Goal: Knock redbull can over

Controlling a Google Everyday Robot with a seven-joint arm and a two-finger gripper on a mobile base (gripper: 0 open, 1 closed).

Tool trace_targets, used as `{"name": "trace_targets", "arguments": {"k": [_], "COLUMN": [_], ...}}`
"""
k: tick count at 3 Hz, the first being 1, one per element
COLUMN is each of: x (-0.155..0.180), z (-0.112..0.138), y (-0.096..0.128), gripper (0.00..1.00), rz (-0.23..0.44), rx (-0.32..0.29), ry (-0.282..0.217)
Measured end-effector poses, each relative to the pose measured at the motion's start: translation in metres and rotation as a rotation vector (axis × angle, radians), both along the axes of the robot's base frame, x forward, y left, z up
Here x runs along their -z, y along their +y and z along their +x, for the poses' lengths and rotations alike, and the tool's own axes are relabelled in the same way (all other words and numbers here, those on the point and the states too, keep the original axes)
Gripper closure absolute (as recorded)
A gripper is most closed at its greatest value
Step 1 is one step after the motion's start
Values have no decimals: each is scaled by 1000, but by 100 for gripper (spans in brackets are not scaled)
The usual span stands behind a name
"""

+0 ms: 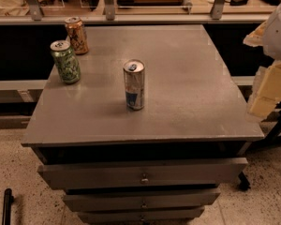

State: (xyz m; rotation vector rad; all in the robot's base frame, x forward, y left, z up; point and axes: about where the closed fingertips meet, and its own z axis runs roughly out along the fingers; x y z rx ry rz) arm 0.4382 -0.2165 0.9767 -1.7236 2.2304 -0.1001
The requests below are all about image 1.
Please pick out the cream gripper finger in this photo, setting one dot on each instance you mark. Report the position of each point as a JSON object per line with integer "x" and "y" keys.
{"x": 254, "y": 39}
{"x": 266, "y": 92}

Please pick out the silver blue redbull can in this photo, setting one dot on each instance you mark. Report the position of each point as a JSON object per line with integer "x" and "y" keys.
{"x": 134, "y": 77}

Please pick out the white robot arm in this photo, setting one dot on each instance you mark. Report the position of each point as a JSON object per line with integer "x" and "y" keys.
{"x": 272, "y": 37}

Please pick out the orange brown soda can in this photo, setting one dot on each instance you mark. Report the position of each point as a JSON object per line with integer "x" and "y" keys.
{"x": 77, "y": 35}

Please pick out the green soda can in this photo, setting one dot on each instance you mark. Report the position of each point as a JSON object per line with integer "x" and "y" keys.
{"x": 66, "y": 61}

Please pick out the black stand leg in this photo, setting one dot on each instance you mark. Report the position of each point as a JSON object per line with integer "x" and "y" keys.
{"x": 273, "y": 137}

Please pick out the black caster wheel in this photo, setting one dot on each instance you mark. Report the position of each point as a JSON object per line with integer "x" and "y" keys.
{"x": 244, "y": 183}

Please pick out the top grey drawer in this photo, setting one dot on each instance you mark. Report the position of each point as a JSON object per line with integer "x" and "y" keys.
{"x": 142, "y": 173}

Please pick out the grey drawer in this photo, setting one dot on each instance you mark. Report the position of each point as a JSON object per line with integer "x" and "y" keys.
{"x": 144, "y": 215}
{"x": 121, "y": 201}
{"x": 142, "y": 173}

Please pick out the grey drawer cabinet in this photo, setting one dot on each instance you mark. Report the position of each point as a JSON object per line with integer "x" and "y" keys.
{"x": 192, "y": 108}

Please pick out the middle grey drawer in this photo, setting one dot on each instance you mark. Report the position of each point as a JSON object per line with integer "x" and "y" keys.
{"x": 121, "y": 201}

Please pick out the bottom grey drawer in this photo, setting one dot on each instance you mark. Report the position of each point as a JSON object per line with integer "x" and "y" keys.
{"x": 144, "y": 215}

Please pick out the grey metal railing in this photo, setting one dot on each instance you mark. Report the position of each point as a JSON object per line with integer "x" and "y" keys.
{"x": 134, "y": 11}

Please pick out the black pole on floor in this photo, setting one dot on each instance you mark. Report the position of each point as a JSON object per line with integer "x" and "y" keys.
{"x": 8, "y": 201}

